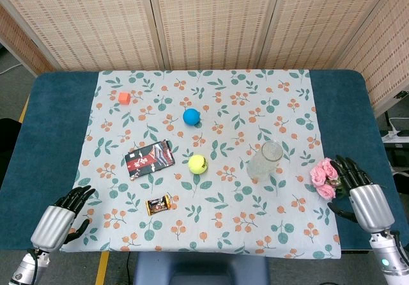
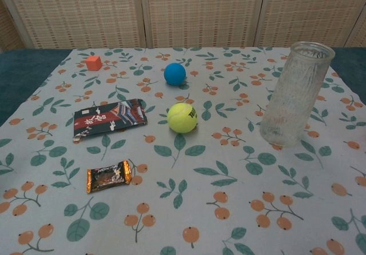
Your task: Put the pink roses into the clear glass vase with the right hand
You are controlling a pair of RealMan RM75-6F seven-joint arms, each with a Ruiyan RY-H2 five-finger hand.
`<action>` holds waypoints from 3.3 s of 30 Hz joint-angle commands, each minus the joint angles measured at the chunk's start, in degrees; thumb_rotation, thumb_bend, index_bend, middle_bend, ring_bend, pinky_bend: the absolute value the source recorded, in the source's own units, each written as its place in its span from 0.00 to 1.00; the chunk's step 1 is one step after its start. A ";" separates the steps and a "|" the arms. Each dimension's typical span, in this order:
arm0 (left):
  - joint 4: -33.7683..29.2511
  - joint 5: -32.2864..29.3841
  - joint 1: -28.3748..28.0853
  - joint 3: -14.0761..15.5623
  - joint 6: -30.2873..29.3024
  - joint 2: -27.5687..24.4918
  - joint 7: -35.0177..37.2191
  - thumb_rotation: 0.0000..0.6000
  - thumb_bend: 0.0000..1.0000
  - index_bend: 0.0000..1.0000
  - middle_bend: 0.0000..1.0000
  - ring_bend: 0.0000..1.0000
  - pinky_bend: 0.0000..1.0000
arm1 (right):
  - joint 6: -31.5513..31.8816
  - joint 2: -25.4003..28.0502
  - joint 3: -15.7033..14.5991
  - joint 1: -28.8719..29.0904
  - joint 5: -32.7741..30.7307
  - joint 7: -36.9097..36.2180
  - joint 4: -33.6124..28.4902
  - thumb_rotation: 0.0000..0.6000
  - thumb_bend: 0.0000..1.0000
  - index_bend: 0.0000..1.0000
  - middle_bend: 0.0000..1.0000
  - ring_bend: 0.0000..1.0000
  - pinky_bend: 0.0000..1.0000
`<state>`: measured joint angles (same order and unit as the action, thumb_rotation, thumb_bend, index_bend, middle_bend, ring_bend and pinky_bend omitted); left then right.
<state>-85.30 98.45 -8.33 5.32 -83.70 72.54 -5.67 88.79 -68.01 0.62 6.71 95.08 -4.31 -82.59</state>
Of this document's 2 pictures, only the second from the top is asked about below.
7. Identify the orange cube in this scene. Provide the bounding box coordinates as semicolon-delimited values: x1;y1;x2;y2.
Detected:
85;55;103;72

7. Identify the dark printed snack packet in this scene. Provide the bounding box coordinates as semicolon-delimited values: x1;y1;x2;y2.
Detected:
73;98;148;141

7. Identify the blue ball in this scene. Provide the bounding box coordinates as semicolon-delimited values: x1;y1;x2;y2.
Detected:
164;62;187;85

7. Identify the brown orange candy wrapper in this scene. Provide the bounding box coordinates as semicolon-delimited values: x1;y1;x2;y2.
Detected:
86;160;134;194

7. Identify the transparent glass vase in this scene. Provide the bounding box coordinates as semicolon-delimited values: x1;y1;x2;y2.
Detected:
259;41;336;148

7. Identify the leaf and berry print tablecloth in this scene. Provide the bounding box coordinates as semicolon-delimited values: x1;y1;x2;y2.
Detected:
0;46;366;255

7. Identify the yellow tennis ball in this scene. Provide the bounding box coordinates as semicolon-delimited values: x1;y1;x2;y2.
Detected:
167;102;198;134

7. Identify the woven folding screen panel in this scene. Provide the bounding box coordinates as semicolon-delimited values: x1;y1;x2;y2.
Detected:
344;11;366;49
0;0;32;51
254;0;366;49
140;0;267;49
0;0;146;50

